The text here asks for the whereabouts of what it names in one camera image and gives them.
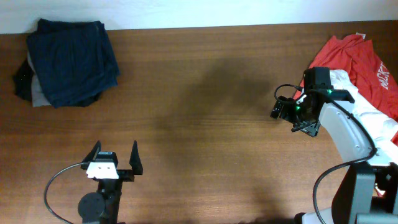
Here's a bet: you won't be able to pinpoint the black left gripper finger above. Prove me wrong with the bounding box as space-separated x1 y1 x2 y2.
129 141 143 175
80 141 101 170

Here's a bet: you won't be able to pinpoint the white garment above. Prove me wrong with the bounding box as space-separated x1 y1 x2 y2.
331 69 397 147

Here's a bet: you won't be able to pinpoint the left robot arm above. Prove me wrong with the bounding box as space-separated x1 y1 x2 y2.
78 141 144 224

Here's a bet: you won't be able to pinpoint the navy blue shorts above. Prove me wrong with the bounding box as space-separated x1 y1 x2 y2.
27 19 120 108

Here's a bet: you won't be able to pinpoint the black folded garment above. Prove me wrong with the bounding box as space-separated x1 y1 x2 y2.
12 59 102 108

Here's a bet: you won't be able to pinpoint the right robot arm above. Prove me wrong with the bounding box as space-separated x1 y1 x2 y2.
271 67 397 223

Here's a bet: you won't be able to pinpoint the grey folded trousers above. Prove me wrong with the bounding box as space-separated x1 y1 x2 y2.
27 52 51 108

